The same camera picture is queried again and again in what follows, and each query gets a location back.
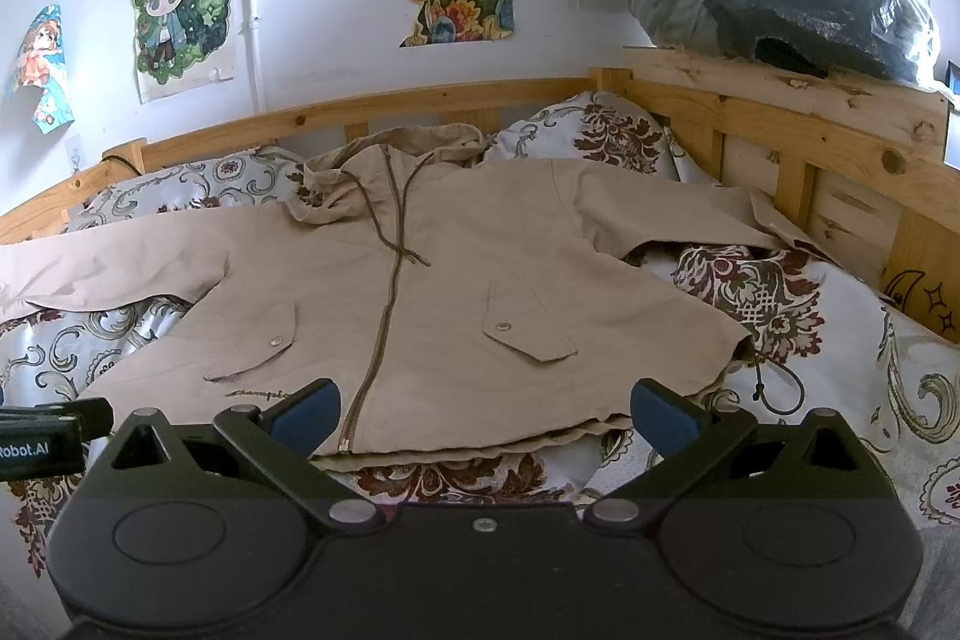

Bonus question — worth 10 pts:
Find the beige hooded jacket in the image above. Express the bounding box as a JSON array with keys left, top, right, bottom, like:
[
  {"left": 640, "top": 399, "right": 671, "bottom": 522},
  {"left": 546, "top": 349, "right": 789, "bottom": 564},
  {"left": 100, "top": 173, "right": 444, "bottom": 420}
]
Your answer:
[{"left": 2, "top": 125, "right": 807, "bottom": 471}]

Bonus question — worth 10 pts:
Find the small anime girl poster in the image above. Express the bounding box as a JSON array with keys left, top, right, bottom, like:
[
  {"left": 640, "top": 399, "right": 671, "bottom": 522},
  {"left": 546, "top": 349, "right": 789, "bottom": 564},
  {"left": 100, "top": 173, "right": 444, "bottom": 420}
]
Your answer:
[{"left": 7, "top": 3, "right": 75, "bottom": 135}]

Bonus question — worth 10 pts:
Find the blond anime boy poster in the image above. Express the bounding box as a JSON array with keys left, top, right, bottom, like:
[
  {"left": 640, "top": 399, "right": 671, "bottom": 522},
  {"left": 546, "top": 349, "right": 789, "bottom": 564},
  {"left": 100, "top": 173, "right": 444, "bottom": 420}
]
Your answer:
[{"left": 132, "top": 0, "right": 238, "bottom": 104}]

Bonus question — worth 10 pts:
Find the white wall socket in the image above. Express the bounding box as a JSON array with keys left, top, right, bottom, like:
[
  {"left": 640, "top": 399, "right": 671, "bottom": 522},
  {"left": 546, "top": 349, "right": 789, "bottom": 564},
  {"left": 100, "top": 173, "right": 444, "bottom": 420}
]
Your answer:
[{"left": 64, "top": 135, "right": 85, "bottom": 174}]

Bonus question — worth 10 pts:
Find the wooden bed frame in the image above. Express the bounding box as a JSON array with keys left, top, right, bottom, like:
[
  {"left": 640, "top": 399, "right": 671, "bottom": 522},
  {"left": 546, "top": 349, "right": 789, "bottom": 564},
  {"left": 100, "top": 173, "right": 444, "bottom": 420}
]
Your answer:
[{"left": 2, "top": 47, "right": 958, "bottom": 339}]

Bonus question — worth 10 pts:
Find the white wall pipe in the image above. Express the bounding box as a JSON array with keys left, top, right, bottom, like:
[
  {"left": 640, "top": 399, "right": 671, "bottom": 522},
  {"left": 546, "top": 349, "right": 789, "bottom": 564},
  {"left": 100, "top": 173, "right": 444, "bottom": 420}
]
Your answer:
[{"left": 241, "top": 0, "right": 267, "bottom": 113}]

